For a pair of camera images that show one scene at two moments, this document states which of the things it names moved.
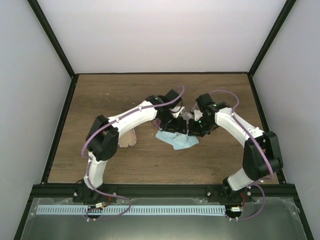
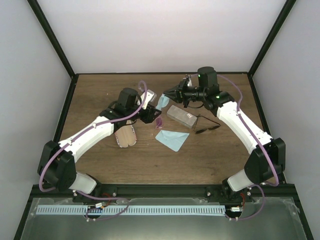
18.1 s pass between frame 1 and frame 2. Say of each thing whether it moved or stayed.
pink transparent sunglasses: stayed
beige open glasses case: stayed
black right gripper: moved
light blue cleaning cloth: moved
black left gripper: moved
